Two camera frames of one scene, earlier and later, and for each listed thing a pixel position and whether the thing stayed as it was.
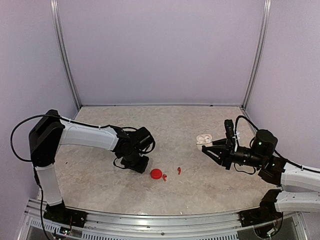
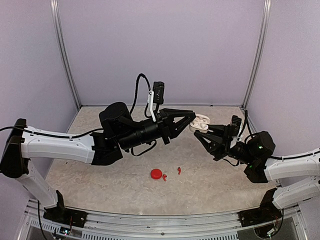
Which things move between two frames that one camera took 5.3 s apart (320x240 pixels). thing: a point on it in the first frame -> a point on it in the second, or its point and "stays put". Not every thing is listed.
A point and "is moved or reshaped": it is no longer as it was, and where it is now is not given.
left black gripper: (140, 168) -> (168, 128)
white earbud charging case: (203, 139) is moved or reshaped
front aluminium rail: (225, 225) stays put
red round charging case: (156, 173) stays put
